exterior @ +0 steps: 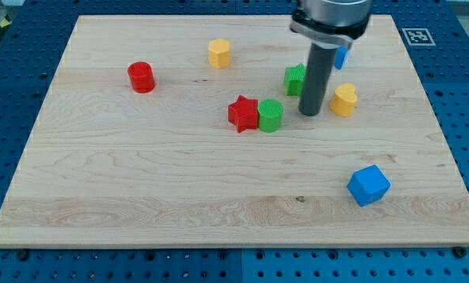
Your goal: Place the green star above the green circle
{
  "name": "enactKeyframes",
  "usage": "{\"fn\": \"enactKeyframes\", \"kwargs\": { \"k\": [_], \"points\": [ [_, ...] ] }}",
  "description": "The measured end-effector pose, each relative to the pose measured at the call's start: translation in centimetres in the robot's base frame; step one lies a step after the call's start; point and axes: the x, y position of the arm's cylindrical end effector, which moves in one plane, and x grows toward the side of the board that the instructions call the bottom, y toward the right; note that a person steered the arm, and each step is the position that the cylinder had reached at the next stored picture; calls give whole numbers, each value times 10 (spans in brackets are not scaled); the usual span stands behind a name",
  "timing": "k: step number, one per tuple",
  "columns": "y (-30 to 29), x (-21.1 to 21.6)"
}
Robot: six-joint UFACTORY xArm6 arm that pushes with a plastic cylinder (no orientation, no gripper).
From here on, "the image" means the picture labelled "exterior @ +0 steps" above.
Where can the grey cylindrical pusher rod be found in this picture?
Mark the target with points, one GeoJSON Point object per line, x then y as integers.
{"type": "Point", "coordinates": [318, 70]}

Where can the green star block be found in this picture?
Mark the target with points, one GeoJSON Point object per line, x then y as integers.
{"type": "Point", "coordinates": [294, 79]}

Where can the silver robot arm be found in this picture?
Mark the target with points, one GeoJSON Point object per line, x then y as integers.
{"type": "Point", "coordinates": [330, 25]}

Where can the red star block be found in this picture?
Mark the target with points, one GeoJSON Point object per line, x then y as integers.
{"type": "Point", "coordinates": [243, 114]}

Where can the small blue block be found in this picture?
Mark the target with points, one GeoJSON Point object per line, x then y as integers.
{"type": "Point", "coordinates": [340, 57]}

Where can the yellow heart block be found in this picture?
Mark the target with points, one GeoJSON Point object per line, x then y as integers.
{"type": "Point", "coordinates": [344, 100]}

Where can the green cylinder block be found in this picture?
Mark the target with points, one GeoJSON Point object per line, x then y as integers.
{"type": "Point", "coordinates": [270, 115]}

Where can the white fiducial marker tag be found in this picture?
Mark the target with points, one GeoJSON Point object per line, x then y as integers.
{"type": "Point", "coordinates": [418, 37]}

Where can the yellow hexagon block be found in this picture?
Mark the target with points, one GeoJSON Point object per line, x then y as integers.
{"type": "Point", "coordinates": [219, 53]}

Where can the blue cube block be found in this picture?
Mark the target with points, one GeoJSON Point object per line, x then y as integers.
{"type": "Point", "coordinates": [368, 185]}

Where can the wooden board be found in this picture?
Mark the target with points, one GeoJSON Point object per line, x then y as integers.
{"type": "Point", "coordinates": [107, 167]}

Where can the red cylinder block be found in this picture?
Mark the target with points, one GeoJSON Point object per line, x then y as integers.
{"type": "Point", "coordinates": [141, 76]}

